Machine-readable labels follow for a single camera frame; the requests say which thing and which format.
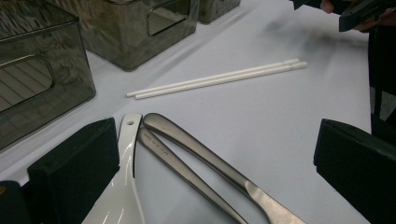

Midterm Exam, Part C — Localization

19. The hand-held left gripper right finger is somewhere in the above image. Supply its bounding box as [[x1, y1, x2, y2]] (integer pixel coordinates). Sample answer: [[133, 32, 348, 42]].
[[313, 119, 396, 224]]

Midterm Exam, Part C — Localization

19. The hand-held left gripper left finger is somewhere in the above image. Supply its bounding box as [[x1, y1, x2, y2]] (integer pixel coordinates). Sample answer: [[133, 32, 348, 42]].
[[27, 117, 120, 224]]

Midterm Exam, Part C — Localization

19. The white ceramic spoon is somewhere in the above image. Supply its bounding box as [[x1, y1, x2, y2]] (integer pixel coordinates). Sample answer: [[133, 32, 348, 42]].
[[81, 112, 148, 224]]

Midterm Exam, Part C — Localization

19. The smoky transparent plastic bin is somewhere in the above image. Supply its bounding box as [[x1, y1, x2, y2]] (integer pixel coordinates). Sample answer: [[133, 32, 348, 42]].
[[46, 0, 201, 73], [198, 0, 242, 25], [0, 0, 97, 152]]

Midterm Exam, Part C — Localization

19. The stainless steel fork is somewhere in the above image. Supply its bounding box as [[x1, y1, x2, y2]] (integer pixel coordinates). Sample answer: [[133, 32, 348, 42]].
[[136, 126, 250, 224]]

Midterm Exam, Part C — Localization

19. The white chopstick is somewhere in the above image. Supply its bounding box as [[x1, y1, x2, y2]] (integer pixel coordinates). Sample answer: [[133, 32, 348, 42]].
[[125, 58, 301, 98], [134, 61, 309, 101]]

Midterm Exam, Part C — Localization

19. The stainless steel knife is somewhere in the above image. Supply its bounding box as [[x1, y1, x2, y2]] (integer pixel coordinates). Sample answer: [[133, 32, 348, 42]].
[[143, 112, 309, 224]]

